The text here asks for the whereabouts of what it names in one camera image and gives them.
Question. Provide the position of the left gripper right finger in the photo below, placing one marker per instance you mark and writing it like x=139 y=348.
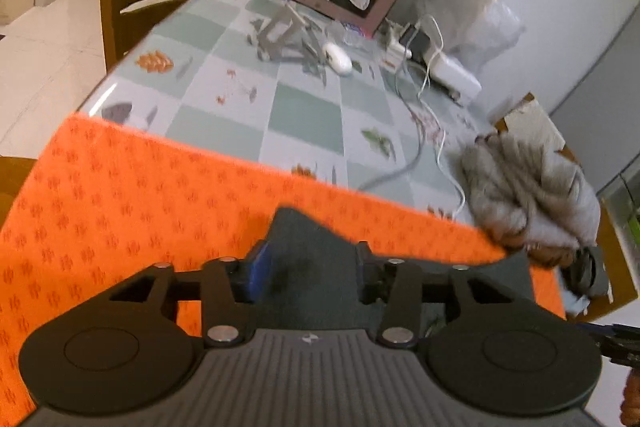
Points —
x=370 y=274

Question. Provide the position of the person's right hand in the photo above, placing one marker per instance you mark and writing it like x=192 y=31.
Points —
x=630 y=407

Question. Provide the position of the orange patterned mat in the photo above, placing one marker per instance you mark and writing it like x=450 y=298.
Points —
x=103 y=202

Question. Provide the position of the white plastic bag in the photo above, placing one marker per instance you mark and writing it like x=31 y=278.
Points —
x=475 y=32

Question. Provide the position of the dark grey shorts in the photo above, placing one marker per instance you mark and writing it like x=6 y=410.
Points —
x=313 y=288

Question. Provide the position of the white power strip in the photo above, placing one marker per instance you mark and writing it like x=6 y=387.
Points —
x=422 y=45

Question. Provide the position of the white computer mouse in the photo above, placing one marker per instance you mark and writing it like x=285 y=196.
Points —
x=337 y=59

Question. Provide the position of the checkered tablecloth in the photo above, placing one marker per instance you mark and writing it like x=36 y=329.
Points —
x=198 y=80

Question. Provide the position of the folded grey sweater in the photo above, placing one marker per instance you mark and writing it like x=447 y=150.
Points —
x=499 y=171

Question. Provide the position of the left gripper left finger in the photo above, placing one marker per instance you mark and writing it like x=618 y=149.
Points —
x=255 y=271

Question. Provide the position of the grey refrigerator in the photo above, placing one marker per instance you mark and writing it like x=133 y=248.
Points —
x=599 y=120

